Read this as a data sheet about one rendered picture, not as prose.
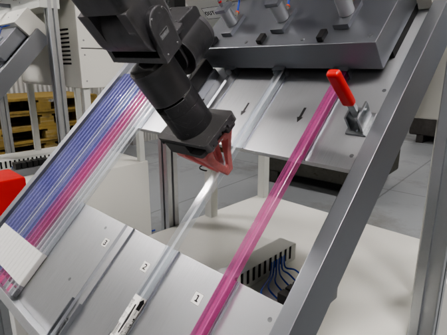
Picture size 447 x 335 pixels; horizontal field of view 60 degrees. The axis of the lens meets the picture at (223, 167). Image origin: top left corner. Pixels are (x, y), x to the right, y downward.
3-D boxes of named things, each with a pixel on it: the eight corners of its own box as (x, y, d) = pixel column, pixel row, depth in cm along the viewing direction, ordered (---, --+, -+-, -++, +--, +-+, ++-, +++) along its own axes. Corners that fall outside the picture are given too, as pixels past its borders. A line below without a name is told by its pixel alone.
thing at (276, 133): (364, 191, 50) (353, 169, 47) (104, 131, 94) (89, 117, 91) (445, 17, 60) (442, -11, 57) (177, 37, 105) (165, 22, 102)
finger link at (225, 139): (219, 150, 63) (189, 108, 57) (253, 157, 58) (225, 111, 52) (195, 183, 60) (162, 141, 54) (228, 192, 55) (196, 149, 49)
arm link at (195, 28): (84, 20, 42) (145, 17, 38) (138, -34, 48) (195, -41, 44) (134, 102, 51) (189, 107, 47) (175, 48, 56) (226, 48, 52)
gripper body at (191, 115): (189, 114, 58) (162, 76, 54) (239, 120, 51) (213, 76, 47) (163, 146, 56) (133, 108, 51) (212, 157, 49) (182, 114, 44)
